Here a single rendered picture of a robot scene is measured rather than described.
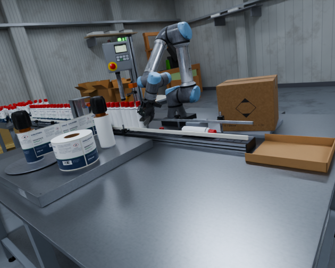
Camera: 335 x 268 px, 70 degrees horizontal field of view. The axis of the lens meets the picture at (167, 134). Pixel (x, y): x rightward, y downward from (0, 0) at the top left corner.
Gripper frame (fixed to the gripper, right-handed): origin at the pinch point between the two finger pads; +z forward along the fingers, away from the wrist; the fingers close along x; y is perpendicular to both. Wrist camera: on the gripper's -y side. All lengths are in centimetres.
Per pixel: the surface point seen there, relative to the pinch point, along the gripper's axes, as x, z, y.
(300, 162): 85, -40, 14
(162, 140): 19.5, -2.1, 5.9
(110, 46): -45, -34, -2
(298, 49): -42, 15, -641
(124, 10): -539, 68, -472
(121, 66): -35.6, -23.5, -5.8
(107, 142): -0.6, 2.3, 30.8
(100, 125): -6.8, -6.0, 32.1
